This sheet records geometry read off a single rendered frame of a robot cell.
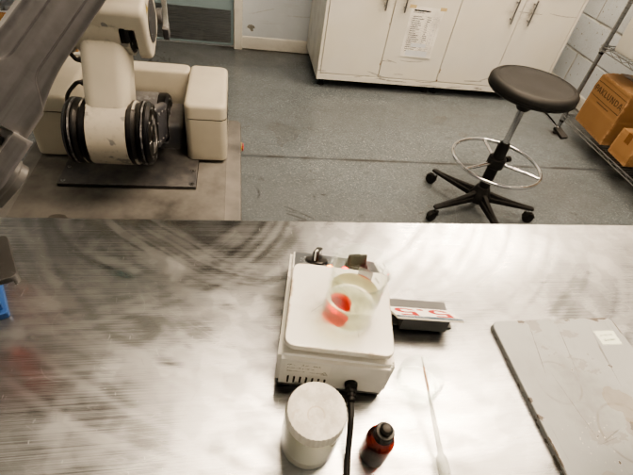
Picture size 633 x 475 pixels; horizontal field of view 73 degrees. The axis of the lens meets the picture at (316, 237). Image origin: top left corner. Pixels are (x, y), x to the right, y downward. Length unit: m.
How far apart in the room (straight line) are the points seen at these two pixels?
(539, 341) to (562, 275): 0.18
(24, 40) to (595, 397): 0.72
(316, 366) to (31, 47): 0.39
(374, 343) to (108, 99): 0.96
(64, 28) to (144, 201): 0.97
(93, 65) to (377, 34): 2.02
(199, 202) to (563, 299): 1.00
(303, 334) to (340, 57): 2.58
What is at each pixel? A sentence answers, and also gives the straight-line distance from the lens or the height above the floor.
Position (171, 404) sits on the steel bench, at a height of 0.75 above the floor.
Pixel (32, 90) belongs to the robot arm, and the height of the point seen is 1.05.
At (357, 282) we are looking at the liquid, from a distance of 0.48.
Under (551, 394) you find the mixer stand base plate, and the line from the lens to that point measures 0.64.
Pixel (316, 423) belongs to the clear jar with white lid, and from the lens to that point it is 0.44.
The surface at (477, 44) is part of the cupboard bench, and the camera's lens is 3.21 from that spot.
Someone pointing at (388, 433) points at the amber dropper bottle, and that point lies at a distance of 0.46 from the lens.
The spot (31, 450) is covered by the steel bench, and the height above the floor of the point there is 0.75.
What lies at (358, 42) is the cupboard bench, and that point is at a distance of 2.94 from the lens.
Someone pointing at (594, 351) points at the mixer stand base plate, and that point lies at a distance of 0.73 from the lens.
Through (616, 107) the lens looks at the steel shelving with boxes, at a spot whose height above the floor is 0.34.
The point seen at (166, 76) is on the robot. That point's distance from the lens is 1.64.
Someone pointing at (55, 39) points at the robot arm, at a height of 1.08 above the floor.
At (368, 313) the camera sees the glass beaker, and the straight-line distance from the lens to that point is 0.46.
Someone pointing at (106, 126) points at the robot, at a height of 0.63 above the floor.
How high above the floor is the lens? 1.23
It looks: 43 degrees down
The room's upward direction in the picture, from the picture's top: 11 degrees clockwise
